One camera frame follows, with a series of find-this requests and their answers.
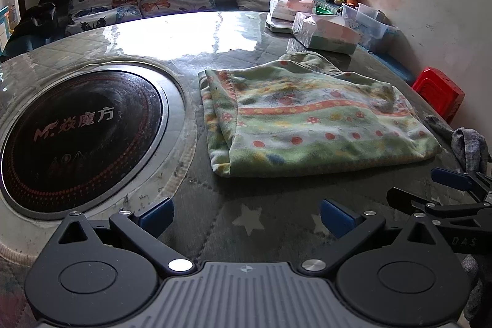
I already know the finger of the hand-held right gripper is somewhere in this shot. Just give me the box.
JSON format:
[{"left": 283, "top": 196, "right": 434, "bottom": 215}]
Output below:
[
  {"left": 386, "top": 188, "right": 492, "bottom": 228},
  {"left": 431, "top": 167, "right": 492, "bottom": 200}
]

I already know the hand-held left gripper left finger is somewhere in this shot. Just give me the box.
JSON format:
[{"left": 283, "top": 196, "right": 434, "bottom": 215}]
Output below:
[{"left": 57, "top": 197, "right": 195, "bottom": 275}]

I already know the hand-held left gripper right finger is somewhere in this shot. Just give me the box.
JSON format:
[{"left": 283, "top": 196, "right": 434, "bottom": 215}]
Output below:
[{"left": 297, "top": 198, "right": 448, "bottom": 275}]

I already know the grey knitted garment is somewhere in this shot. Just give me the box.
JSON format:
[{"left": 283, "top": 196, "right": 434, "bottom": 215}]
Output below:
[{"left": 424, "top": 115, "right": 492, "bottom": 176}]

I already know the green printed towel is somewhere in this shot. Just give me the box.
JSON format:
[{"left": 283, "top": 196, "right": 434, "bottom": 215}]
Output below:
[{"left": 198, "top": 51, "right": 442, "bottom": 179}]

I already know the red plastic stool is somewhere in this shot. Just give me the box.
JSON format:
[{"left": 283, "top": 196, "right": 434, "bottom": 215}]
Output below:
[{"left": 411, "top": 67, "right": 466, "bottom": 126}]

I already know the round black induction cooker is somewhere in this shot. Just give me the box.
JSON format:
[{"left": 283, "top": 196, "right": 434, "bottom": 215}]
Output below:
[{"left": 0, "top": 58, "right": 199, "bottom": 233}]

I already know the blue sofa cover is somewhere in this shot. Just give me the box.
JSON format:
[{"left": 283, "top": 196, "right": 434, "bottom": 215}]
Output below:
[{"left": 361, "top": 22, "right": 416, "bottom": 83}]

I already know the clear plastic storage box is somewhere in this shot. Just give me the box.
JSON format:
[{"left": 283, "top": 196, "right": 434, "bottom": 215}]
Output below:
[{"left": 340, "top": 3, "right": 390, "bottom": 53}]

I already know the large tissue pack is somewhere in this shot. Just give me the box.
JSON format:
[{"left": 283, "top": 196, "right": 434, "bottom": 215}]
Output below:
[{"left": 291, "top": 12, "right": 361, "bottom": 56}]

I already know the white flat box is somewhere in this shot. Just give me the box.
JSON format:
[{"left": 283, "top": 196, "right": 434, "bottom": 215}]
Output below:
[{"left": 265, "top": 13, "right": 297, "bottom": 35}]

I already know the pink tissue pack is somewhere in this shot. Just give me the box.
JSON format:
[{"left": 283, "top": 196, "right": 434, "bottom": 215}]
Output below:
[{"left": 268, "top": 0, "right": 319, "bottom": 22}]

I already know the dark clothing pile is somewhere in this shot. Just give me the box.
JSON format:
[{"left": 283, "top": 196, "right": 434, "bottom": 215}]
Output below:
[{"left": 6, "top": 0, "right": 73, "bottom": 57}]

